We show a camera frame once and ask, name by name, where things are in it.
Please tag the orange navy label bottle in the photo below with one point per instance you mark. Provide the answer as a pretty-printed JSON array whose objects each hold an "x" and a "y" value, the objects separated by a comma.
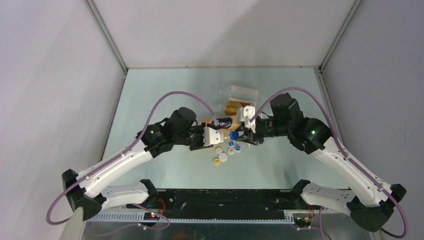
[{"x": 229, "y": 122}]

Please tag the yellow cap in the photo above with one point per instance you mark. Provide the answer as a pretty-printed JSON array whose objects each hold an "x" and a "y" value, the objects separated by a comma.
[{"x": 216, "y": 161}]

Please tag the clear bottle far back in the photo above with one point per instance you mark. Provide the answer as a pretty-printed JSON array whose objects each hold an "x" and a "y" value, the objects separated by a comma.
[{"x": 239, "y": 92}]

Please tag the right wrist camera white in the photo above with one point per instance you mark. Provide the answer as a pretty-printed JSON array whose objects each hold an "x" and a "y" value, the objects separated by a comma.
[{"x": 246, "y": 117}]

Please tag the solid blue cap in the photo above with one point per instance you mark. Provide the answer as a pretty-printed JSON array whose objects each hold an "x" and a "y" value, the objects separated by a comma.
[{"x": 234, "y": 135}]

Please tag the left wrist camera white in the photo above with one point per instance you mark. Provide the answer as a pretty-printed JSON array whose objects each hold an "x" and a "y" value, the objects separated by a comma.
[{"x": 212, "y": 136}]

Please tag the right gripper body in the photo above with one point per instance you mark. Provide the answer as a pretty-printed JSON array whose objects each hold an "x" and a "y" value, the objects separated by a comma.
[{"x": 265, "y": 128}]

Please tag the yellow label bottle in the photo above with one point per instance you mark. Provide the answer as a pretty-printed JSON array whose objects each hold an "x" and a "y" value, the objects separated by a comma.
[{"x": 202, "y": 148}]

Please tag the red gold label bottle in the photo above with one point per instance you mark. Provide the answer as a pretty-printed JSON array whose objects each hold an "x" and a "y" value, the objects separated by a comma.
[{"x": 231, "y": 105}]

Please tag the plain white cap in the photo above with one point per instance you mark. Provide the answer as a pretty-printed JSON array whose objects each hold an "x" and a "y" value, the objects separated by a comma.
[{"x": 223, "y": 157}]

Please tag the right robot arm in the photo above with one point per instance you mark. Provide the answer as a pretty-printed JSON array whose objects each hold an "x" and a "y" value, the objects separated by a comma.
[{"x": 368, "y": 200}]

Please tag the white grey printed cap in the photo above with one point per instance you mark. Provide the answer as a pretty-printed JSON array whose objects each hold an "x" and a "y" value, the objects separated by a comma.
[{"x": 231, "y": 150}]

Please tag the crushed blue label bottle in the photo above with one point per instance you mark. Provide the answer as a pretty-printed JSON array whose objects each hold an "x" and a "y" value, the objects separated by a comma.
[{"x": 226, "y": 135}]

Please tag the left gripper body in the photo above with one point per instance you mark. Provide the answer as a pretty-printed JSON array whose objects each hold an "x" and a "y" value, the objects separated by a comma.
[{"x": 196, "y": 137}]

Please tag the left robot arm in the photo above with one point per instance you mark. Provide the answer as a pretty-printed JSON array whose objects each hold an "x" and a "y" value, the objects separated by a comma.
[{"x": 90, "y": 189}]

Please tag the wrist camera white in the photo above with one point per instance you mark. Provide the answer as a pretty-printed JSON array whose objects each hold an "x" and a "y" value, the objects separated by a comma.
[
  {"x": 212, "y": 136},
  {"x": 246, "y": 117}
]

